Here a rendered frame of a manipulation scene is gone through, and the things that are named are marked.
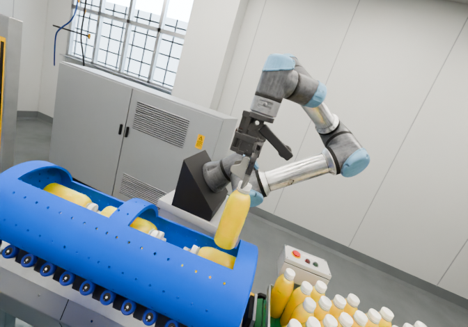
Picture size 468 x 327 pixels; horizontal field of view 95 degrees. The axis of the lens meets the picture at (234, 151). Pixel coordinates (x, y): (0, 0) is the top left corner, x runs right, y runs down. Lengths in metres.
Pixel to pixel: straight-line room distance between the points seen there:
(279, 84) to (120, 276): 0.68
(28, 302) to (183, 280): 0.56
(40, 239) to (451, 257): 4.16
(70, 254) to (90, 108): 2.36
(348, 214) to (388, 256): 0.77
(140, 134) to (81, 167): 1.00
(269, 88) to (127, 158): 2.33
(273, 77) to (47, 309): 1.00
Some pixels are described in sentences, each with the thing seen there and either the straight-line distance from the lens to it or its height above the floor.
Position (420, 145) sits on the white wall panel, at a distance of 3.58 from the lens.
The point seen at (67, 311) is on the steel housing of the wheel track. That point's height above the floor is 0.87.
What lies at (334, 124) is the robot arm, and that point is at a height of 1.69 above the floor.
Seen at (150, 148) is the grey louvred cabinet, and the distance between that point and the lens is 2.52.
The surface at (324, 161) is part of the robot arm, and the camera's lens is 0.89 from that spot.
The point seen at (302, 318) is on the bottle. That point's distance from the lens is 0.94.
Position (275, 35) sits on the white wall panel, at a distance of 3.45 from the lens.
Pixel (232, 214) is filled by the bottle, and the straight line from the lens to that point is 0.64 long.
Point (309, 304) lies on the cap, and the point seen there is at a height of 1.10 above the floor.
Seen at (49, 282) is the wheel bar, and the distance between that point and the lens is 1.02.
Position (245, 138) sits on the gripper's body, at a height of 1.58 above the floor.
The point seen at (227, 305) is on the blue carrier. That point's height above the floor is 1.15.
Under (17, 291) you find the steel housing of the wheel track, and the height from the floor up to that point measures 0.86.
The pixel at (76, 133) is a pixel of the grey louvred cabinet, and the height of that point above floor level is 0.68.
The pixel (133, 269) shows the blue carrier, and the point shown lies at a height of 1.14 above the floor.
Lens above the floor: 1.67
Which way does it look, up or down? 14 degrees down
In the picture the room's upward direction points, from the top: 18 degrees clockwise
